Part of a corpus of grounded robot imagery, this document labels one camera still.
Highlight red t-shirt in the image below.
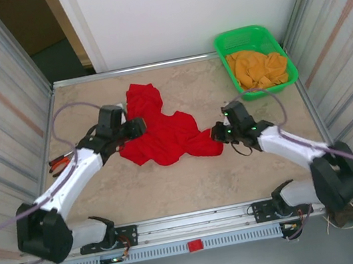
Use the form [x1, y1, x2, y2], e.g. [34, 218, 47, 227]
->
[108, 70, 226, 175]

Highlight green plastic basket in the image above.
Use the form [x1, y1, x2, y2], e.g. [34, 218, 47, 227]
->
[211, 19, 303, 106]

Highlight mustard yellow cloth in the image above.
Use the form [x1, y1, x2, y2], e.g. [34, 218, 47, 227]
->
[224, 43, 293, 96]

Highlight small red block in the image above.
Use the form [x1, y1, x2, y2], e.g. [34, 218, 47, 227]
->
[187, 237, 204, 253]

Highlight small black controller board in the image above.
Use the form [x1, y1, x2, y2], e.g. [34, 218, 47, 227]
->
[98, 252, 131, 264]
[281, 219, 304, 236]

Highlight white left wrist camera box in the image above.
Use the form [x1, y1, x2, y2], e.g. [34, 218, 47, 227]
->
[117, 102, 130, 124]

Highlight orange-handled pliers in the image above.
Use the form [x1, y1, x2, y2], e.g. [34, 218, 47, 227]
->
[46, 150, 81, 176]

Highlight aluminium mounting rail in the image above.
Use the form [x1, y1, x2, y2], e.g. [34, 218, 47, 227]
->
[14, 180, 353, 264]

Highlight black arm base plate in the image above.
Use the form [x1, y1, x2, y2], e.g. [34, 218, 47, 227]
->
[251, 191, 314, 225]
[77, 224, 140, 256]

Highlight beige door frame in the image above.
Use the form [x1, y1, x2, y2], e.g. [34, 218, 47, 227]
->
[41, 0, 97, 81]

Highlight white slotted cable duct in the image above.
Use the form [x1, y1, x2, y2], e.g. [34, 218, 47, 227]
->
[54, 223, 285, 264]

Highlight brown cloth bag with string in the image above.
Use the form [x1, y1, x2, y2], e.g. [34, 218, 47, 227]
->
[323, 199, 353, 233]

